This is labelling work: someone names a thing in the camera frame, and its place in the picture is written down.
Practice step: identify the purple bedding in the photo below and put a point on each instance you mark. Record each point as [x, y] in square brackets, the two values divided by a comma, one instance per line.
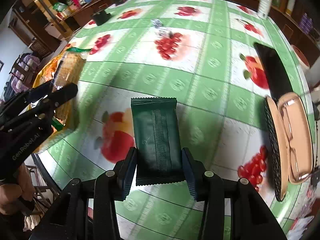
[30, 65]

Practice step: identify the white and red container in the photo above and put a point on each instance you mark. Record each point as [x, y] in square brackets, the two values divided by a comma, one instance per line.
[301, 56]

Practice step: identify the sandwich biscuit packet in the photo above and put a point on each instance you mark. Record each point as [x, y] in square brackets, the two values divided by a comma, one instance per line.
[72, 62]

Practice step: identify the yellow and white bottle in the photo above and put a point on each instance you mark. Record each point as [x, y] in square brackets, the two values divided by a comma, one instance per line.
[290, 3]

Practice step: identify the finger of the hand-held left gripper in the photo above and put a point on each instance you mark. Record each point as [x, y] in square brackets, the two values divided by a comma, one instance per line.
[37, 92]
[65, 93]

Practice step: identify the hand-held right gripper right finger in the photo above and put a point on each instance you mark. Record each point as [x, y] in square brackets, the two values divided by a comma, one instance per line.
[191, 177]

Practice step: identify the eyeglasses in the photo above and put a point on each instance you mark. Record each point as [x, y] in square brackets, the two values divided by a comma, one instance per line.
[287, 110]

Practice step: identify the person's left hand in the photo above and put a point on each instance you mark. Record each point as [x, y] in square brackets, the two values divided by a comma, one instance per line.
[12, 195]

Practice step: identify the dark green snack packet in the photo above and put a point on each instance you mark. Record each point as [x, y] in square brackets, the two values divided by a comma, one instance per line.
[155, 130]

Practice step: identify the black phone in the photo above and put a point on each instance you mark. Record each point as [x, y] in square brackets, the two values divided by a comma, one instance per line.
[272, 70]

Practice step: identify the wooden stool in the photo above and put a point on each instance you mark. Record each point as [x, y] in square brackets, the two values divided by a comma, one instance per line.
[42, 187]

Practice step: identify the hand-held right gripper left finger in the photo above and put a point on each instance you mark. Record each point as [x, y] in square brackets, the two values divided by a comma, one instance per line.
[127, 175]

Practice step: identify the small black container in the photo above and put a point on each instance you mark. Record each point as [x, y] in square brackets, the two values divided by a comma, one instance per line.
[118, 0]

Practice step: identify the orange snack packet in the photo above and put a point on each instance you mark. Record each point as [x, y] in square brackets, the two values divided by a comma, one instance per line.
[48, 68]

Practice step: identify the wooden chair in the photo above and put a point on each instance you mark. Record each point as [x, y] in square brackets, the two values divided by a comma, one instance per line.
[11, 85]

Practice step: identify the small silver candy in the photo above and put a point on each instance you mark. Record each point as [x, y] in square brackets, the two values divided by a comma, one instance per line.
[163, 33]

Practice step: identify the pink open glasses case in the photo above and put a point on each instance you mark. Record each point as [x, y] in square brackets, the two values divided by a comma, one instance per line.
[300, 120]

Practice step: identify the purple boxes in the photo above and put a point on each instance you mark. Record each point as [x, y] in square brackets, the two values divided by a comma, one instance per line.
[307, 23]

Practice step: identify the yellow snack bag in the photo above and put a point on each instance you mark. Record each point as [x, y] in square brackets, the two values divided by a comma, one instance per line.
[57, 140]

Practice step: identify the green fruit-print tablecloth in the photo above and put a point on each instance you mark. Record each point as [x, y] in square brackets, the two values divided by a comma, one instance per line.
[200, 100]

